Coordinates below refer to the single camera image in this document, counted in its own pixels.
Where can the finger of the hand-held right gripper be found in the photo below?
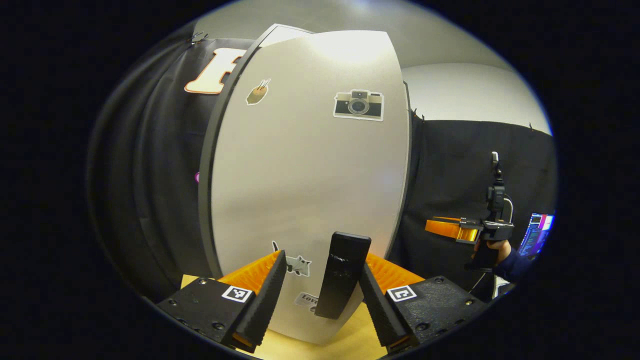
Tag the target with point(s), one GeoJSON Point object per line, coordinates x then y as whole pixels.
{"type": "Point", "coordinates": [452, 219]}
{"type": "Point", "coordinates": [450, 230]}

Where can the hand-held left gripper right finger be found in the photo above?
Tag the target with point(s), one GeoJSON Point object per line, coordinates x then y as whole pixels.
{"type": "Point", "coordinates": [380, 310]}

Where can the computer monitor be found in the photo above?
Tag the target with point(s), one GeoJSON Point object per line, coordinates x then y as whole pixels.
{"type": "Point", "coordinates": [536, 232]}

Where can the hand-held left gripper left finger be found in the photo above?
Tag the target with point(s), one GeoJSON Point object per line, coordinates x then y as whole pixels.
{"type": "Point", "coordinates": [265, 305]}

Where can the white door with camera sticker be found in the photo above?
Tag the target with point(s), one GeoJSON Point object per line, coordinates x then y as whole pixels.
{"type": "Point", "coordinates": [300, 165]}

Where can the black backdrop cloth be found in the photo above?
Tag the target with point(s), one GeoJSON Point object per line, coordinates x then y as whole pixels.
{"type": "Point", "coordinates": [450, 165]}
{"type": "Point", "coordinates": [150, 175]}

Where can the white shoe cabinet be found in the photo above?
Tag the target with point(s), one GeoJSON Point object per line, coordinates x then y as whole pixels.
{"type": "Point", "coordinates": [207, 165]}

